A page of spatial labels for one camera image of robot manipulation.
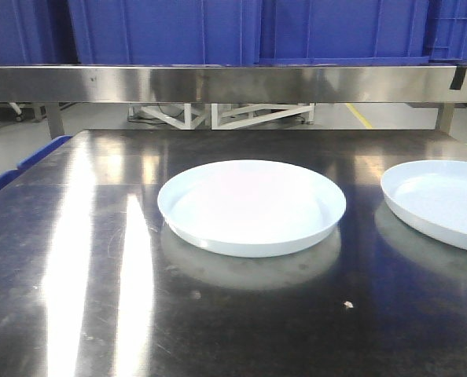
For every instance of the white round plate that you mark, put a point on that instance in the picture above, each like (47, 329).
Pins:
(251, 208)
(431, 197)

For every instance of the right blue plastic bin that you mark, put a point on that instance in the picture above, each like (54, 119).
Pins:
(382, 33)

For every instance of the blue plastic bin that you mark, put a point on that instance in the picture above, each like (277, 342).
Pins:
(382, 33)
(36, 32)
(224, 33)

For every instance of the middle blue plastic bin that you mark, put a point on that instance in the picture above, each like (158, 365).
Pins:
(224, 33)

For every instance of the blue bin beside table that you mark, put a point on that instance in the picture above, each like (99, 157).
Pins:
(10, 175)

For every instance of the black tape strip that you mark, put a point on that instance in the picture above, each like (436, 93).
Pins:
(458, 78)

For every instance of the left blue plastic bin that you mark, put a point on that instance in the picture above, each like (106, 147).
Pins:
(36, 32)

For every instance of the white metal frame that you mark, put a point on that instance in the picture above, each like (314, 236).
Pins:
(218, 116)

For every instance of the left steel shelf post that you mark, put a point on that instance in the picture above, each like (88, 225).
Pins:
(54, 119)

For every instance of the steel shelf post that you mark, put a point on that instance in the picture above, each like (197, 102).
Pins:
(444, 117)
(54, 119)

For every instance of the right steel shelf post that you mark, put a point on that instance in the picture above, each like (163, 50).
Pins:
(444, 117)

